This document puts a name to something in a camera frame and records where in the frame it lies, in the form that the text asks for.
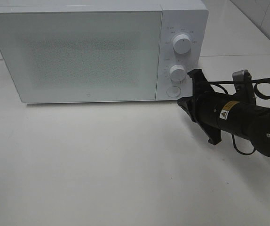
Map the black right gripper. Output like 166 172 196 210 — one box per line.
177 69 229 145

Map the round white door button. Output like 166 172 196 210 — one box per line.
167 86 181 98

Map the white microwave door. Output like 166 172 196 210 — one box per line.
0 11 162 103

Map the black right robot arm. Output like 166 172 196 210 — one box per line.
177 69 270 157

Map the lower white microwave knob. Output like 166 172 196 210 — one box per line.
169 65 186 82

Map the white microwave knob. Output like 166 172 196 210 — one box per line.
169 65 186 82
173 33 192 54

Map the upper white microwave knob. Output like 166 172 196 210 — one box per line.
173 33 192 54

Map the white microwave oven body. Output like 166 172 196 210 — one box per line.
0 0 208 103

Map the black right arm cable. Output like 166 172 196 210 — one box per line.
207 73 270 156

